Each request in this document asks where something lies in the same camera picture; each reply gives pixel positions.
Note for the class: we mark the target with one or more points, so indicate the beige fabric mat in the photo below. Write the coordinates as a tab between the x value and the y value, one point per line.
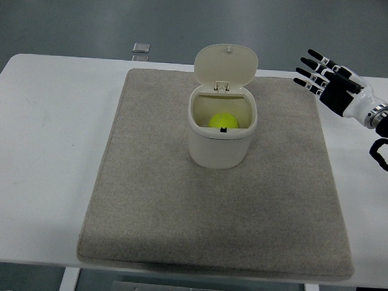
166	199

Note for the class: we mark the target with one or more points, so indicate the yellow-green tennis ball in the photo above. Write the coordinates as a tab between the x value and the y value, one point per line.
223	120

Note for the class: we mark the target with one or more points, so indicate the cream plastic bin with lid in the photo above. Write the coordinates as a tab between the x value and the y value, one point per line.
217	149

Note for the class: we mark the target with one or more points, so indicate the large silver floor plate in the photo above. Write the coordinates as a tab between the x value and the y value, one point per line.
141	48

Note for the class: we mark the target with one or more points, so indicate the small silver floor plate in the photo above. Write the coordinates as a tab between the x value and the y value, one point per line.
140	57

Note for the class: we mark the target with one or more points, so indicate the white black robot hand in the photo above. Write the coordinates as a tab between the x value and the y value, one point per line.
338	93

